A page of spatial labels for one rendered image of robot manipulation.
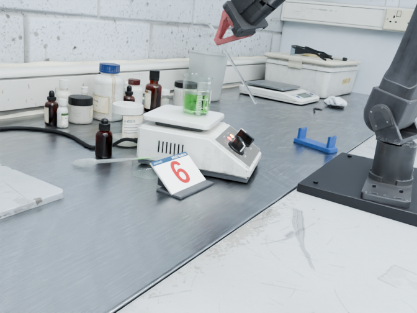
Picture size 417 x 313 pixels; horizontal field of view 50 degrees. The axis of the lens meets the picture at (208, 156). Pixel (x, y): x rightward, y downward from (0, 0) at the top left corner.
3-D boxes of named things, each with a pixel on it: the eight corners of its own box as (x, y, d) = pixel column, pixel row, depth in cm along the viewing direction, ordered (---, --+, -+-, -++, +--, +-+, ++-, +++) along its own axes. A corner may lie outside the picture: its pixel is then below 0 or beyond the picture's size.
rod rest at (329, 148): (337, 152, 100) (340, 136, 99) (329, 154, 98) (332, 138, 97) (301, 140, 107) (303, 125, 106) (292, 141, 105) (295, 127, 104)
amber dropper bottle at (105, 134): (108, 159, 79) (109, 120, 77) (92, 156, 79) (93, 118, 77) (114, 154, 82) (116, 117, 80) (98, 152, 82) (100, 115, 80)
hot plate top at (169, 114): (224, 117, 85) (225, 113, 84) (208, 131, 73) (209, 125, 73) (165, 108, 87) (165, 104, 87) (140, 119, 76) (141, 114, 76)
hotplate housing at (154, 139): (260, 164, 86) (265, 123, 83) (247, 185, 73) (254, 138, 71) (151, 145, 91) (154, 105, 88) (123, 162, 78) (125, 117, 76)
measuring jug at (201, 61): (171, 92, 153) (175, 47, 149) (202, 92, 160) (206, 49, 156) (200, 104, 139) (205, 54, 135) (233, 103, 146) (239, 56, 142)
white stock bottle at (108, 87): (115, 114, 113) (118, 62, 109) (127, 121, 107) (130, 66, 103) (87, 115, 109) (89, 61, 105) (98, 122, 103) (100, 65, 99)
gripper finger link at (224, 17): (201, 30, 94) (230, 1, 88) (220, 27, 100) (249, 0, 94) (217, 57, 94) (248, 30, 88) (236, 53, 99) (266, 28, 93)
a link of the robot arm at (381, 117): (369, 102, 71) (405, 108, 67) (392, 98, 77) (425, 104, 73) (362, 141, 73) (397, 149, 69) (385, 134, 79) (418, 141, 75)
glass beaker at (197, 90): (201, 113, 84) (206, 69, 82) (215, 120, 79) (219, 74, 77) (172, 113, 81) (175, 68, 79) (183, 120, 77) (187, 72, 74)
